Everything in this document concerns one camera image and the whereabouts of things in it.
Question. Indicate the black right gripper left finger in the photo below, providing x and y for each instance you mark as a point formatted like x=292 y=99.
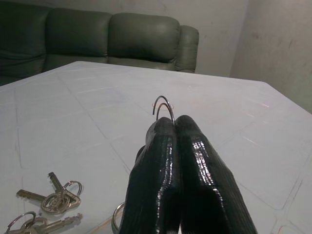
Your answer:
x=156 y=182

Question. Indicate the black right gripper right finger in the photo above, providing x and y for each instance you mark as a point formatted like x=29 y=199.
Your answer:
x=209 y=185

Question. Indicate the silver key with triangular head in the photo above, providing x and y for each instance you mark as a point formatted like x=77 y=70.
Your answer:
x=73 y=204

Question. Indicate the long silver key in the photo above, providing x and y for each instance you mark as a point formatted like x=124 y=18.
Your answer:
x=63 y=221

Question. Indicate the dull silver key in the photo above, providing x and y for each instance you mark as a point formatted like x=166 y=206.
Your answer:
x=55 y=181

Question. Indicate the brass key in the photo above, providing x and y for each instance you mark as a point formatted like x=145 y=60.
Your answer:
x=28 y=195

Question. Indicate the green leather sofa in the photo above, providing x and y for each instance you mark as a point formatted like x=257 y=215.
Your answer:
x=141 y=36

